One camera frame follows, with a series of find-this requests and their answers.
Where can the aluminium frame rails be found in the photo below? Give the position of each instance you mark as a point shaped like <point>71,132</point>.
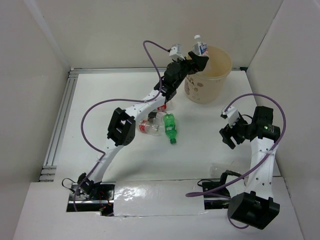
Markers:
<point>198,153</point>

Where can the beige cartoon bin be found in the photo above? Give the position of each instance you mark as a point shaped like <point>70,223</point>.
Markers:
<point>205,86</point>

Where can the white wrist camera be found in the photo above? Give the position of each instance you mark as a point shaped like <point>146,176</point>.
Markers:
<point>175,52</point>
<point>230,113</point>

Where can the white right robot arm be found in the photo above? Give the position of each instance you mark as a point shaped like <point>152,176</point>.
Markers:
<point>255,206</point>

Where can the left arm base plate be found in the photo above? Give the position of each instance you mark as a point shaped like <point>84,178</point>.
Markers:
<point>100,201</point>

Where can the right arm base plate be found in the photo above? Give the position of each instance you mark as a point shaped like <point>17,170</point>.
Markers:
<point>217,200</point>

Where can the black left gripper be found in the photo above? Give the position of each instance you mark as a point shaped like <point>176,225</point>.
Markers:
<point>198,64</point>

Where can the clear bottle black label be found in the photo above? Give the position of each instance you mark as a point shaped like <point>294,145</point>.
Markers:
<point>155,117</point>

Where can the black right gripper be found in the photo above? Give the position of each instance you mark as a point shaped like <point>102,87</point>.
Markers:
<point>227,131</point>

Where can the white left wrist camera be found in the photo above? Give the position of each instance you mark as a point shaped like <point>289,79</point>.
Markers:
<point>175,52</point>

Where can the clear bottle blue white label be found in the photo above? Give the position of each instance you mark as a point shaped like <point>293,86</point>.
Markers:
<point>200,48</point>

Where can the green plastic bottle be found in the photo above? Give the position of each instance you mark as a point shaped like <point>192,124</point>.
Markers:
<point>170,127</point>

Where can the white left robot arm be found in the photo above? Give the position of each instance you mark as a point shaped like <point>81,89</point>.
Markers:
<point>122,126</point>

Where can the clear bottle red label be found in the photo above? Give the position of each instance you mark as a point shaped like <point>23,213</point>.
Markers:
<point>149,128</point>
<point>168,106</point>

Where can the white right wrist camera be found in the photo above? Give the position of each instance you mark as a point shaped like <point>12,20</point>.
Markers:
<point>230,113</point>

